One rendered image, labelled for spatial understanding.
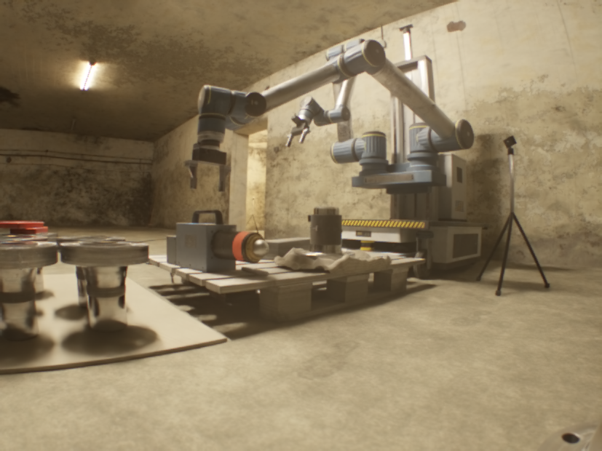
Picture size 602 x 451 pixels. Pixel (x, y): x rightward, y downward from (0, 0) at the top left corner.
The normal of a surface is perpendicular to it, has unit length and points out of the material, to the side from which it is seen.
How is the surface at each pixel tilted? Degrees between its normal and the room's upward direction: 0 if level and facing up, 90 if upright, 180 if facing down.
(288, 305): 90
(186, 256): 90
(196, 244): 90
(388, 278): 90
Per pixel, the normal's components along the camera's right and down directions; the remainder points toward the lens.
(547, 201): -0.74, -0.01
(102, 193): 0.67, 0.03
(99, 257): 0.44, 0.02
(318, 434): 0.03, -1.00
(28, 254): 0.91, 0.03
